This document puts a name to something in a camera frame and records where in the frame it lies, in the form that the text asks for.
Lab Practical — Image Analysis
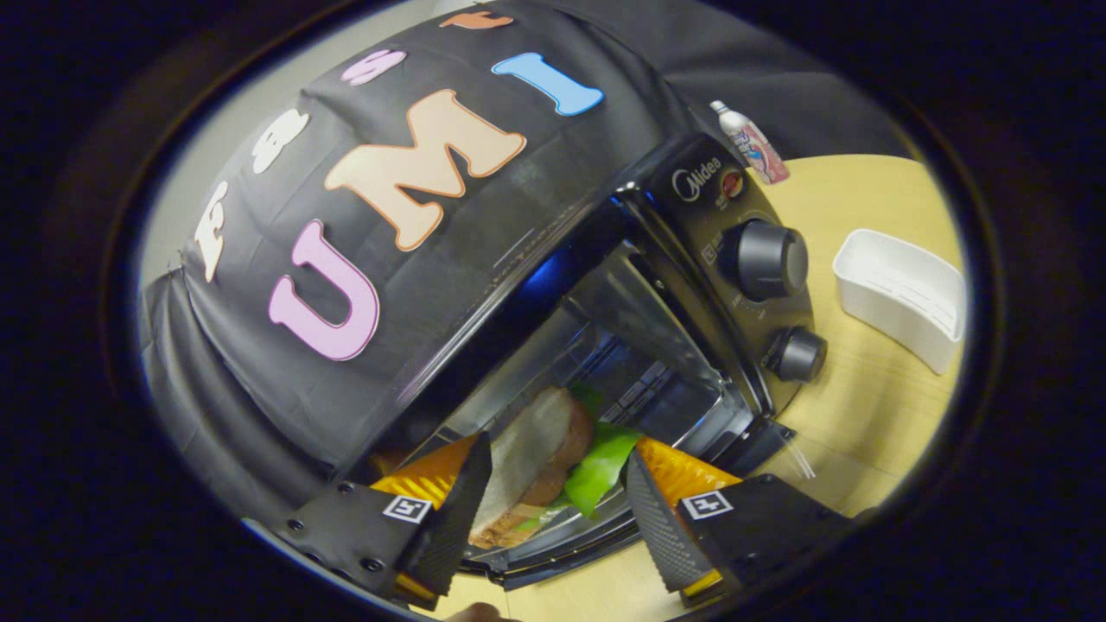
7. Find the black toaster oven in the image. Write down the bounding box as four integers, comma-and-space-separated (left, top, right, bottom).
346, 134, 830, 590

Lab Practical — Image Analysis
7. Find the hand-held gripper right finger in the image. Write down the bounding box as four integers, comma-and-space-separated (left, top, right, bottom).
626, 436, 852, 606

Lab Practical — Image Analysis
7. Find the white rectangular tray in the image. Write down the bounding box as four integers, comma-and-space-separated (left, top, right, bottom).
833, 229, 967, 375

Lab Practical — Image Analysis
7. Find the pink label drink bottle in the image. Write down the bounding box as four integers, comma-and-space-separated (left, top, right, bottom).
710, 100, 790, 185

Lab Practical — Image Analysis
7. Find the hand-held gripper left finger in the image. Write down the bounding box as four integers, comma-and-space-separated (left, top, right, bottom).
275, 433, 493, 610

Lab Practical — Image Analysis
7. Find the sandwich with lettuce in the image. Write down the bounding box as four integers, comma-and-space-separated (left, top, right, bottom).
471, 386, 645, 549

